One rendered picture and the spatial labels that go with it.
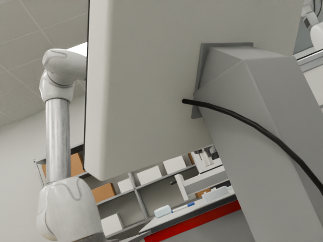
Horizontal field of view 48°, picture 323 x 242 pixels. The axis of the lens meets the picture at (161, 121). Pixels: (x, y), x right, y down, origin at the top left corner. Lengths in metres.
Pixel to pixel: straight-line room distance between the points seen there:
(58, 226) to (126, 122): 0.82
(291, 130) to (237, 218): 1.20
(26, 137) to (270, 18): 5.65
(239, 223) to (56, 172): 0.83
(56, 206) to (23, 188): 4.85
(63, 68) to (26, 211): 4.72
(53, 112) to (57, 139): 0.13
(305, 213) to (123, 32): 0.35
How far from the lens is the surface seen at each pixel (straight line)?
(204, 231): 1.73
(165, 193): 5.77
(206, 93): 0.60
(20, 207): 6.16
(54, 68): 1.56
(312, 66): 1.15
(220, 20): 0.64
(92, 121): 0.53
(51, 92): 1.65
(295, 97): 0.62
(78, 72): 1.56
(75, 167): 5.43
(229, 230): 1.74
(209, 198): 1.85
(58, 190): 1.31
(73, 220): 1.28
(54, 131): 1.59
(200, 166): 2.41
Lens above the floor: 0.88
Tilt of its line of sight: 10 degrees up
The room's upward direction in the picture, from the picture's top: 22 degrees counter-clockwise
